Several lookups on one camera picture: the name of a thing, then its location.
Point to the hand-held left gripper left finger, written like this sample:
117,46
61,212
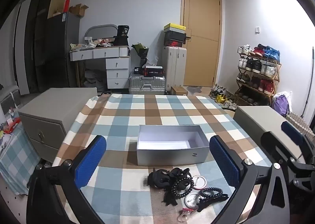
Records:
91,162

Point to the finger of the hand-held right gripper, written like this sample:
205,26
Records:
273,141
294,134

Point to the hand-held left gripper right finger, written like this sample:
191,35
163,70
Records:
223,162

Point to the round pink-rimmed badge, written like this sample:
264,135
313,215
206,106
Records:
198,181

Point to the black hair claw clip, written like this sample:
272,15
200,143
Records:
157,179
179,172

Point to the silver cardboard box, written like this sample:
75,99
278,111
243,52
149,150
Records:
172,151

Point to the white slatted rack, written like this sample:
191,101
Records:
301,124

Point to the grey cabinet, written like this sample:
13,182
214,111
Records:
258,118

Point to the purple bag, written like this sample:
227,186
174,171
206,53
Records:
281,104

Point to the wooden shoe rack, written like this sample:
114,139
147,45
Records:
273,83

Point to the thin grey pole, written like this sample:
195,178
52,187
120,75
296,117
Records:
309,81

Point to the grey nightstand with drawers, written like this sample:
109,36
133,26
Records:
56,113

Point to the pile of shoes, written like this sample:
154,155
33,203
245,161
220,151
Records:
222,97

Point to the checked tablecloth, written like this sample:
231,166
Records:
137,113

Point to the blue checked cloth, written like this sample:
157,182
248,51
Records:
14,157

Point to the patterned floor mat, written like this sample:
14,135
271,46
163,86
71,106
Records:
194,89

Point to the rows of sneakers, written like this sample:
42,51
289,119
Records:
258,64

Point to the grey clothes heap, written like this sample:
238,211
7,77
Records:
94,80

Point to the brown cardboard box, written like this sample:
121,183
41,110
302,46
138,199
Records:
179,90

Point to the silver suitcase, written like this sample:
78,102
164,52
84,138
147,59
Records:
147,84

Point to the white desk with drawers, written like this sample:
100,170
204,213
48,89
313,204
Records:
115,68

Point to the small black box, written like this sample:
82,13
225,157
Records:
138,71

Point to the white suitcase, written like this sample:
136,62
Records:
174,68

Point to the black box with red stripe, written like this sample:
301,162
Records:
153,70

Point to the white book stack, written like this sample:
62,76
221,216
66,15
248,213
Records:
124,51

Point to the clear plastic bag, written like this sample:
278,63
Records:
154,62

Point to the clutter of papers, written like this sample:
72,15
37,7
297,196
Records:
91,43

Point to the bouquet in black wrap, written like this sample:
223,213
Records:
142,52

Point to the wooden door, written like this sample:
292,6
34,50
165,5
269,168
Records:
200,36

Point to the red and black shoe box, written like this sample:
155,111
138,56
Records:
173,43

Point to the black paper bag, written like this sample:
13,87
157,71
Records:
122,35

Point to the arched grey mirror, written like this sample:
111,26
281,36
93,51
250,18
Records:
101,30

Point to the black wardrobe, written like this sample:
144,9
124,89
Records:
29,41

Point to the yellow shoe box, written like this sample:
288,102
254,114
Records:
174,27

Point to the open cardboard box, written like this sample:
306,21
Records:
78,10

